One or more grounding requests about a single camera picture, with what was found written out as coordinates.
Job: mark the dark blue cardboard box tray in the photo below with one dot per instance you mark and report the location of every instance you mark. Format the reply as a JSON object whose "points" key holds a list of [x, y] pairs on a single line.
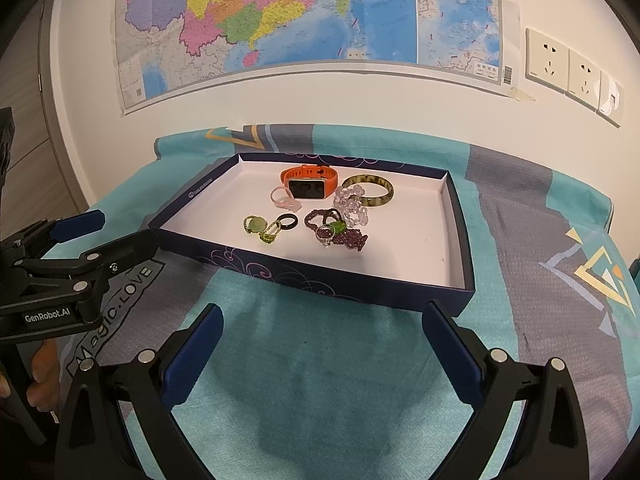
{"points": [[400, 240]]}

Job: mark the wooden wardrobe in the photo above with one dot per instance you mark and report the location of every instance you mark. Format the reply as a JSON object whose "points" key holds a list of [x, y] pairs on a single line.
{"points": [[40, 150]]}

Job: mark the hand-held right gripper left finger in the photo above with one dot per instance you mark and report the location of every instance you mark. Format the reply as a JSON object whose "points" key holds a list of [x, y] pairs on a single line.
{"points": [[192, 355]]}

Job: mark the white wall socket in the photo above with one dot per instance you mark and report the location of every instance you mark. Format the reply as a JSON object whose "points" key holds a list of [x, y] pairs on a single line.
{"points": [[547, 60], [584, 79], [611, 99]]}

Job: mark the olive patterned bangle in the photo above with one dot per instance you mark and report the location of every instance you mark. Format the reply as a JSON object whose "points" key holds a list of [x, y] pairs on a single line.
{"points": [[367, 178]]}

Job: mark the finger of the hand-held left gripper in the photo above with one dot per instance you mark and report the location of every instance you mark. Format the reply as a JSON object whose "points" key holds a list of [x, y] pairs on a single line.
{"points": [[80, 225], [130, 247]]}

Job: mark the orange smart watch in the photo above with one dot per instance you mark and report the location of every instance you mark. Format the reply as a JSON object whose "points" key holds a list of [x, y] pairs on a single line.
{"points": [[307, 187]]}

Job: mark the colourful wall map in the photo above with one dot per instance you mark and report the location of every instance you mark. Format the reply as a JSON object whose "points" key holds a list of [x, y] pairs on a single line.
{"points": [[300, 10]]}

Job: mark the person's left hand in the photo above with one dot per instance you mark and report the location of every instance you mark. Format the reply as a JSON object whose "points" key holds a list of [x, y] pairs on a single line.
{"points": [[47, 375]]}

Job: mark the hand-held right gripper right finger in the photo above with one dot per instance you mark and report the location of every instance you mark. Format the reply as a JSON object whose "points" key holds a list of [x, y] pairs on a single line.
{"points": [[452, 350]]}

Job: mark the turquoise grey printed tablecloth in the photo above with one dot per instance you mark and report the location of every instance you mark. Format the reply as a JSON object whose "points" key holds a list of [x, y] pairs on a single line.
{"points": [[310, 350]]}

